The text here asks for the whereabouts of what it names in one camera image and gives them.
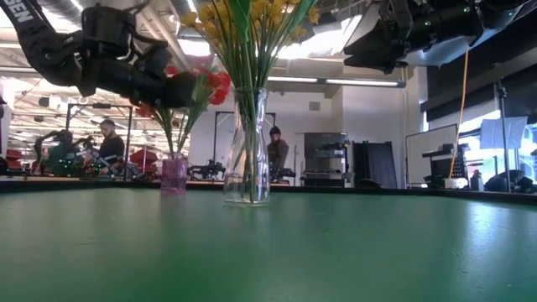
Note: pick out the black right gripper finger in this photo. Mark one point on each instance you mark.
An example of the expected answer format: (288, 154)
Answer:
(369, 48)

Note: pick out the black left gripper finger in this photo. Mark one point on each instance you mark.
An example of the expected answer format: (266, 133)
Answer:
(180, 90)

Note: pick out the yellow flower bunch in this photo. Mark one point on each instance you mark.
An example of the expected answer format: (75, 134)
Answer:
(206, 12)
(272, 10)

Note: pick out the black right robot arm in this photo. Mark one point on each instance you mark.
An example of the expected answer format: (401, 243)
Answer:
(453, 19)

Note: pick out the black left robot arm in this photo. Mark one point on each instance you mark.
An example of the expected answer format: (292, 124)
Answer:
(38, 42)

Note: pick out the background black robot arm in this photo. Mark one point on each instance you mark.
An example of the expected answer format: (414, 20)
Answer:
(205, 170)
(63, 151)
(283, 174)

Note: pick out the pink glass vase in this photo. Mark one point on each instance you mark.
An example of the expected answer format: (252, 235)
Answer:
(174, 176)

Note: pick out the clear glass vase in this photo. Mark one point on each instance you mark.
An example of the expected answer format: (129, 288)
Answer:
(247, 184)

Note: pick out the ceiling light strip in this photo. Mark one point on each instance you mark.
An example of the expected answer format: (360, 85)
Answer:
(361, 82)

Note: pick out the person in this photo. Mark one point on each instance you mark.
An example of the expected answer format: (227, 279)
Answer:
(111, 149)
(277, 149)

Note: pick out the black cabinet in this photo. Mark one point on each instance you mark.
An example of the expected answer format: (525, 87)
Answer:
(325, 142)

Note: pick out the black curtain panel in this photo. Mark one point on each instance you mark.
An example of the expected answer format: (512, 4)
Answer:
(375, 163)

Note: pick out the whiteboard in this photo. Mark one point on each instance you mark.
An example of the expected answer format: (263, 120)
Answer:
(428, 155)

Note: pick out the black pegboard panel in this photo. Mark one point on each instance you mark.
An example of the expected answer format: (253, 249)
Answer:
(440, 165)

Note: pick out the white hanging sheet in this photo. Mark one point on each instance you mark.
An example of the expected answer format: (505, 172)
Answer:
(503, 132)

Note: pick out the white low box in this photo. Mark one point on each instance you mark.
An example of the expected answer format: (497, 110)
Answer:
(456, 183)

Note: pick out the black tripod stand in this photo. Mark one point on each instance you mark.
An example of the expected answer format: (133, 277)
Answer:
(504, 159)

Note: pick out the grey bottle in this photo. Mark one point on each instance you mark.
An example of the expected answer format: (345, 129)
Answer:
(476, 182)

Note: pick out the black bag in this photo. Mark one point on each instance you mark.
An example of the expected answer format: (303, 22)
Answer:
(507, 182)

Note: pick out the wall vent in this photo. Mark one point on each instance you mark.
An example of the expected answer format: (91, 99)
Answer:
(314, 105)

